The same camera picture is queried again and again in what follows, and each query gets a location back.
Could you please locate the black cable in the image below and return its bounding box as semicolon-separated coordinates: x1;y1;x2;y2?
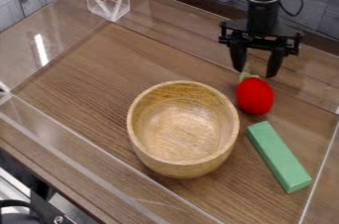
0;199;34;210

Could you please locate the wooden bowl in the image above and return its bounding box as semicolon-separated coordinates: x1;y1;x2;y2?
126;80;241;178

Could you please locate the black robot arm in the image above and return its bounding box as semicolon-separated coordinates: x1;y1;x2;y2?
220;0;305;78

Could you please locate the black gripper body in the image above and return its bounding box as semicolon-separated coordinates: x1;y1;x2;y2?
220;0;304;56

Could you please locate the red felt strawberry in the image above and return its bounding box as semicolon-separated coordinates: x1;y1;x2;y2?
237;73;274;115

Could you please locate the clear acrylic enclosure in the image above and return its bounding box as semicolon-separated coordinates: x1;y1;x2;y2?
0;0;339;224

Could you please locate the black metal table bracket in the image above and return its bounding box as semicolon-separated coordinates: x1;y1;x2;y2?
31;191;78;224

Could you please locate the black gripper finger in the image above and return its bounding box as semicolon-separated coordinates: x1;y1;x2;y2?
266;48;285;78
230;41;248;71

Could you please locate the green rectangular block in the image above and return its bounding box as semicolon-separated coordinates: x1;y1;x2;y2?
248;121;313;193

